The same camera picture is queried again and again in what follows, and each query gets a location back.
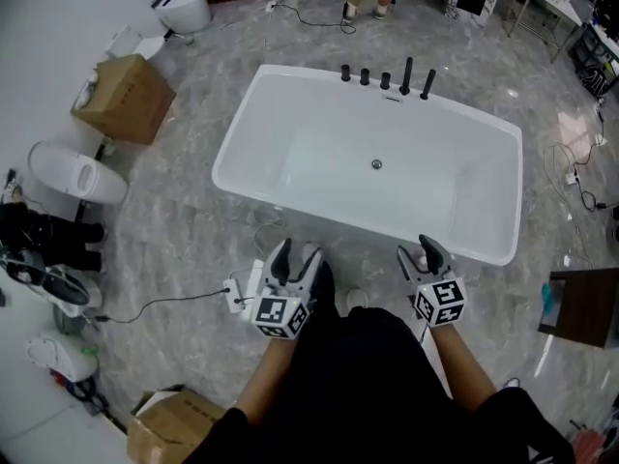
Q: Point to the black bag white pattern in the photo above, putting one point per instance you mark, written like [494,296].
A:
[594,79]

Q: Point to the white bathtub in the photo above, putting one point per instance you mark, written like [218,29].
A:
[338,128]

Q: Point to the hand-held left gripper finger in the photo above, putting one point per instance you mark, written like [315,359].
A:
[315,271]
[278,266]

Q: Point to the teal cloth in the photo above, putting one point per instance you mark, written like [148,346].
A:
[549,305]

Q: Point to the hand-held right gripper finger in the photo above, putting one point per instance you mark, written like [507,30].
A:
[437,259]
[408,269]

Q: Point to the dark frame white-top table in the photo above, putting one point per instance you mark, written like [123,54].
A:
[587,41]

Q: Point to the white toilet dark seat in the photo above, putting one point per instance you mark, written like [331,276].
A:
[67,290]

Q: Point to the pink red fabric item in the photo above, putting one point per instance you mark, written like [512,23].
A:
[595,447]

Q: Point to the person's right white shoe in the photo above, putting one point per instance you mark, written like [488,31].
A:
[357,302]

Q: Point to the small white power strip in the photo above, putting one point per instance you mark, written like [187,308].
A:
[271,5]

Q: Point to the dark wooden cabinet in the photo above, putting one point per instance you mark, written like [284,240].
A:
[585,307]

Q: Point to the black round faucet knob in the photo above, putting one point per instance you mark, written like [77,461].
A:
[385,81]
[345,73]
[364,77]

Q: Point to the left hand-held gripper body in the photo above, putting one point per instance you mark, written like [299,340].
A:
[278,314]

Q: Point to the person's right forearm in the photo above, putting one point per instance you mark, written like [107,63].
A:
[459,370]

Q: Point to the person's left forearm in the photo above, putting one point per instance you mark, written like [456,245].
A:
[271,380]

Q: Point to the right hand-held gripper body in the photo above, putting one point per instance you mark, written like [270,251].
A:
[442,302]

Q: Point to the person's black clothes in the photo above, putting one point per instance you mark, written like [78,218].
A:
[367,385]

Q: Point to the long white toilet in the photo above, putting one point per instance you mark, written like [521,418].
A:
[106,186]

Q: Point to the round white toilet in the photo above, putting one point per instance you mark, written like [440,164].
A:
[186,12]

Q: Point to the large brown cardboard box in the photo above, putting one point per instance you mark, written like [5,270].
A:
[169,433]

